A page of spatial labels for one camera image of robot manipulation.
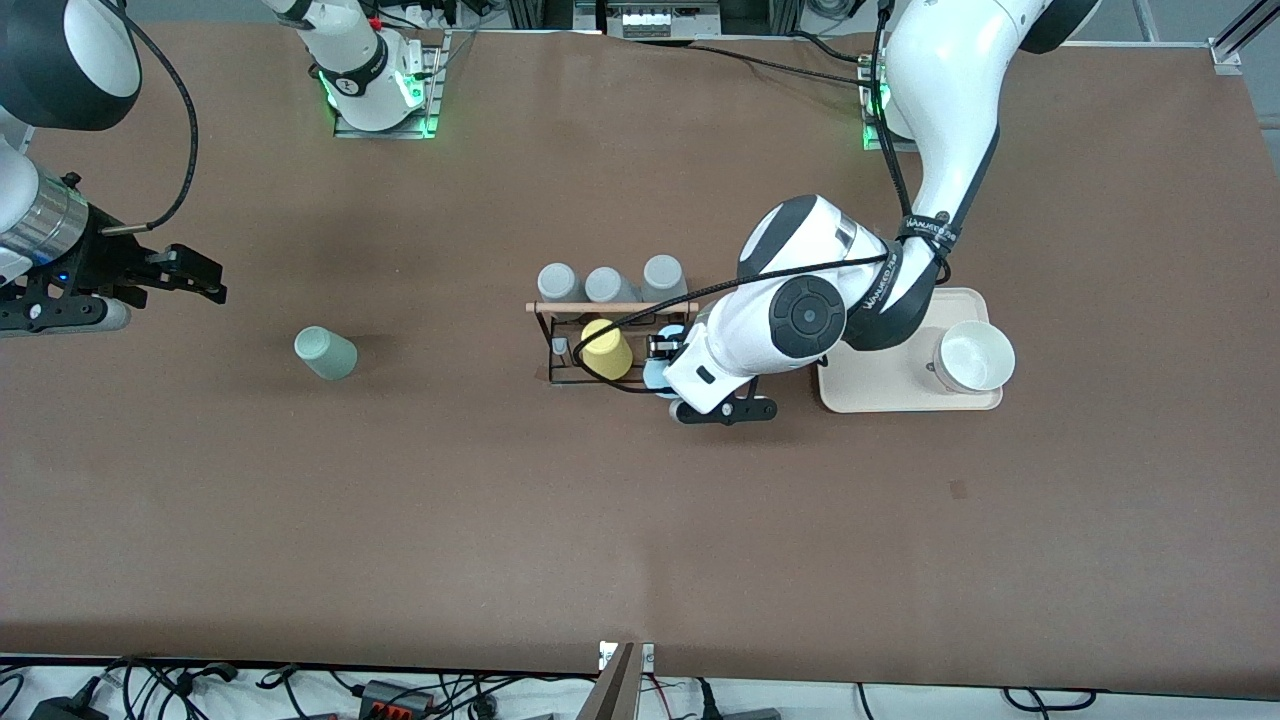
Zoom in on light blue cup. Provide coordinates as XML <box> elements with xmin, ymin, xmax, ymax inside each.
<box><xmin>642</xmin><ymin>323</ymin><xmax>693</xmax><ymax>399</ymax></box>

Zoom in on pale green cup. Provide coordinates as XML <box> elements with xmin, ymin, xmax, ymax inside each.
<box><xmin>294</xmin><ymin>326</ymin><xmax>359</xmax><ymax>382</ymax></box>

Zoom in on yellow cup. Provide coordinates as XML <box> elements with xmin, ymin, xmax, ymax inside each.
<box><xmin>580</xmin><ymin>318</ymin><xmax>634</xmax><ymax>382</ymax></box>

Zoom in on grey cup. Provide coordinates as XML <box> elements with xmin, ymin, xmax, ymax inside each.
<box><xmin>537</xmin><ymin>262</ymin><xmax>584</xmax><ymax>304</ymax></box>
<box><xmin>584</xmin><ymin>266</ymin><xmax>641</xmax><ymax>305</ymax></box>
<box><xmin>641</xmin><ymin>254</ymin><xmax>689</xmax><ymax>304</ymax></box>

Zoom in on beige plastic tray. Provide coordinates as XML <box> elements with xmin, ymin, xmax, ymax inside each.
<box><xmin>816</xmin><ymin>288</ymin><xmax>1004</xmax><ymax>414</ymax></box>

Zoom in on white bowl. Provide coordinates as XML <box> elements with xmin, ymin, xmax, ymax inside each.
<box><xmin>933</xmin><ymin>320</ymin><xmax>1017</xmax><ymax>395</ymax></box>

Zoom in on white socket power strip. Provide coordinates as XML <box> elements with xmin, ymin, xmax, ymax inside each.
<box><xmin>605</xmin><ymin>0</ymin><xmax>723</xmax><ymax>41</ymax></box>

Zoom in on black box red connectors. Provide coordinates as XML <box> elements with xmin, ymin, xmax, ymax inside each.
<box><xmin>360</xmin><ymin>680</ymin><xmax>438</xmax><ymax>720</ymax></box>

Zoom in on black power adapter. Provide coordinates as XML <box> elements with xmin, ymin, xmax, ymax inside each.
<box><xmin>28</xmin><ymin>695</ymin><xmax>109</xmax><ymax>720</ymax></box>

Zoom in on aluminium corner profile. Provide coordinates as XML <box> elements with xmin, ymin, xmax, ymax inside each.
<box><xmin>1208</xmin><ymin>0</ymin><xmax>1280</xmax><ymax>73</ymax></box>

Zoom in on black wire cup rack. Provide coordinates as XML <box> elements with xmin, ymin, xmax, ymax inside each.
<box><xmin>526</xmin><ymin>300</ymin><xmax>701</xmax><ymax>389</ymax></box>

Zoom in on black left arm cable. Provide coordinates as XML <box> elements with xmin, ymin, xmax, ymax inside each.
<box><xmin>572</xmin><ymin>0</ymin><xmax>951</xmax><ymax>394</ymax></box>

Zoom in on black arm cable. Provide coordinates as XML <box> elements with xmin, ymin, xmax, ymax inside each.
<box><xmin>572</xmin><ymin>0</ymin><xmax>951</xmax><ymax>394</ymax></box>
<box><xmin>100</xmin><ymin>0</ymin><xmax>200</xmax><ymax>235</ymax></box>

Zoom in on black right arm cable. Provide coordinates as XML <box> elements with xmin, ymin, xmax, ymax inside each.
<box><xmin>100</xmin><ymin>0</ymin><xmax>200</xmax><ymax>235</ymax></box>

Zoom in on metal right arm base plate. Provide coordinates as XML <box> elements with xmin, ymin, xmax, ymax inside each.
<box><xmin>333</xmin><ymin>30</ymin><xmax>444</xmax><ymax>140</ymax></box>

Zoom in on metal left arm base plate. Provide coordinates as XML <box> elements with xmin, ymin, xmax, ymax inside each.
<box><xmin>860</xmin><ymin>55</ymin><xmax>917</xmax><ymax>153</ymax></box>

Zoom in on black table cable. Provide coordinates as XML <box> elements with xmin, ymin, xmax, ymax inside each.
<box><xmin>640</xmin><ymin>38</ymin><xmax>873</xmax><ymax>89</ymax></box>

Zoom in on small metal bracket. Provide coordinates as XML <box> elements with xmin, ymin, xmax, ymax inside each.
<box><xmin>598</xmin><ymin>641</ymin><xmax>656</xmax><ymax>673</ymax></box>

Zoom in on aluminium frame post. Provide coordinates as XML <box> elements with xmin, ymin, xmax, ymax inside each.
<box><xmin>505</xmin><ymin>0</ymin><xmax>601</xmax><ymax>31</ymax></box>

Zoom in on black looped cable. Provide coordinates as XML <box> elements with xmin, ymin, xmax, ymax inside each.
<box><xmin>1003</xmin><ymin>687</ymin><xmax>1098</xmax><ymax>713</ymax></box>

